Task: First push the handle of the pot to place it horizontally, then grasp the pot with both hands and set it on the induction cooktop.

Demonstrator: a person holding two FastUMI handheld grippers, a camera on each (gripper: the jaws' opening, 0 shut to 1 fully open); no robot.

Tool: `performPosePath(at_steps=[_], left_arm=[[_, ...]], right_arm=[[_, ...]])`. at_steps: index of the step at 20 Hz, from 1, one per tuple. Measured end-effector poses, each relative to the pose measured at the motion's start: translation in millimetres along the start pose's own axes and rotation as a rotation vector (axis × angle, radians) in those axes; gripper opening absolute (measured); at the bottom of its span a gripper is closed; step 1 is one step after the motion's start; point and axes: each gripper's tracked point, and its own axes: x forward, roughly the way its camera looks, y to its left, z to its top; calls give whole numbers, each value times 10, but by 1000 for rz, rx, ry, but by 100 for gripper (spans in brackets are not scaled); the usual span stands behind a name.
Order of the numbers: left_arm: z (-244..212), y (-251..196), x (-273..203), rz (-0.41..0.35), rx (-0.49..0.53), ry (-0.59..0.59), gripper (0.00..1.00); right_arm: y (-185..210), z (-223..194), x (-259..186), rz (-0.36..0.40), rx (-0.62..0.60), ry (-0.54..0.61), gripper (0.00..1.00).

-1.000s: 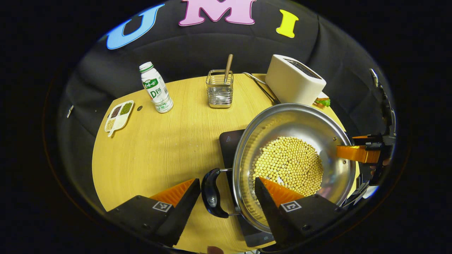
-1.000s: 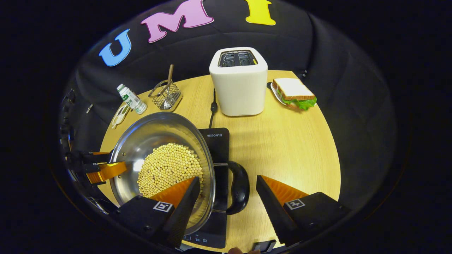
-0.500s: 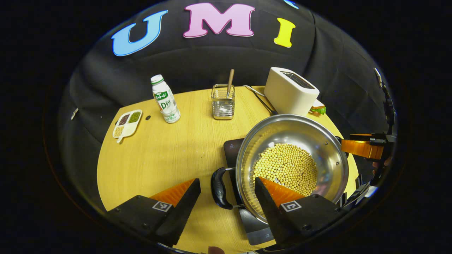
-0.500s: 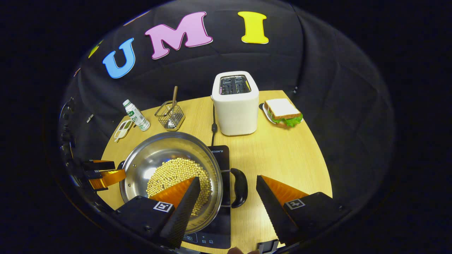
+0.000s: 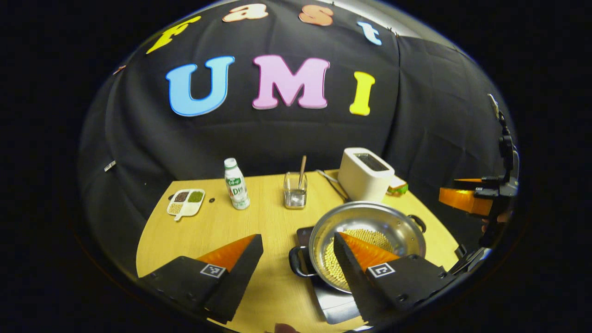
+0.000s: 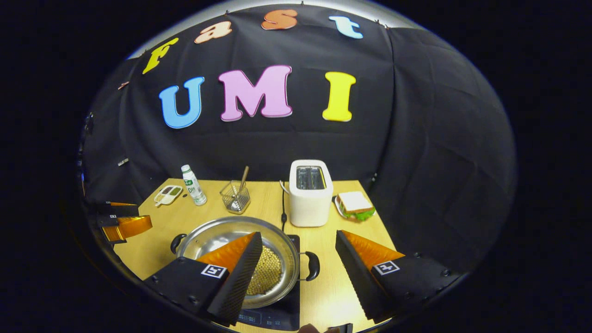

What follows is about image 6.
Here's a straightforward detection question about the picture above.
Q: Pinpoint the white drink bottle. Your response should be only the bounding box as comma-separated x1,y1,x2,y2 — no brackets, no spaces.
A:
181,165,208,206

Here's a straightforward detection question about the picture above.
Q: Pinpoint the black power cable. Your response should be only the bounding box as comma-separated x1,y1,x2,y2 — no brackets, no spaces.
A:
279,180,288,232

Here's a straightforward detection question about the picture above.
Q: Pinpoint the white toaster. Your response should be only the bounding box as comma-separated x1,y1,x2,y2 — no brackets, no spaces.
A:
289,160,334,228

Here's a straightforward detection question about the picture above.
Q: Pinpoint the wire mesh basket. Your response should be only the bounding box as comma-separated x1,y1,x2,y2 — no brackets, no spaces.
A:
220,180,251,215

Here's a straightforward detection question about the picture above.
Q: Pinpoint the sandwich with green lettuce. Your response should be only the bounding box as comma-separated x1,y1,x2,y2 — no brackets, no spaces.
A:
336,191,376,222

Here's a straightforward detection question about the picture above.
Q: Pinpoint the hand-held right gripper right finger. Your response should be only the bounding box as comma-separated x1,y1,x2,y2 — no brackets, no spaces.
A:
335,230,465,324

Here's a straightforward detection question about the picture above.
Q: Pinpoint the wooden handled utensil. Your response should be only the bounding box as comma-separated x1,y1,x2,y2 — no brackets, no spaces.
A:
236,166,250,204

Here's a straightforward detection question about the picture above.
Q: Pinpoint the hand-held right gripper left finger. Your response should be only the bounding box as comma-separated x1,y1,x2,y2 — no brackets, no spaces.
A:
144,231,263,327

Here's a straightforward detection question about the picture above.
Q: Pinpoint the steel pot with black handles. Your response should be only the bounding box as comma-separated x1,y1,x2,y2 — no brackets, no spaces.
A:
170,216,321,309

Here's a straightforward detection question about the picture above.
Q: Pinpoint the white divided bean dish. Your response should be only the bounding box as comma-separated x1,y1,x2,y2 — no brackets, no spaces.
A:
154,185,184,207

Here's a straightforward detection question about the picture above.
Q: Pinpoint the black induction cooktop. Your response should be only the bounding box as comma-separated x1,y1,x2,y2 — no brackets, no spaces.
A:
234,234,301,331

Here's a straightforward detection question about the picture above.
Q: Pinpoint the pile of yellow soybeans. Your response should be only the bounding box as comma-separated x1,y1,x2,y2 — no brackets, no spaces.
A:
245,245,283,296

